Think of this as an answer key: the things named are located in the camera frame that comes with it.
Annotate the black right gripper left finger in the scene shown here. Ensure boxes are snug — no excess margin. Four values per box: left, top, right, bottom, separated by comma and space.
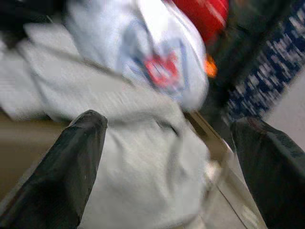
0, 109, 108, 229

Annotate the blue white patterned cloth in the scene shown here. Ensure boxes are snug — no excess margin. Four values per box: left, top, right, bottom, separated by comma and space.
225, 9, 305, 120

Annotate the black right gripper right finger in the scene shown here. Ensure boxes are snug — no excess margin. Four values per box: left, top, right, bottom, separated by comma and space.
231, 118, 305, 229

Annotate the small orange object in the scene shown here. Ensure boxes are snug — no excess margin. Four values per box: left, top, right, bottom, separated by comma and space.
204, 53, 218, 78

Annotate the red container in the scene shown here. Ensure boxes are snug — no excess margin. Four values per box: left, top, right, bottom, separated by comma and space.
166, 0, 229, 46

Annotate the white bag red blue logo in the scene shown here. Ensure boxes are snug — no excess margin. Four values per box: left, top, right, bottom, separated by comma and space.
66, 0, 210, 110

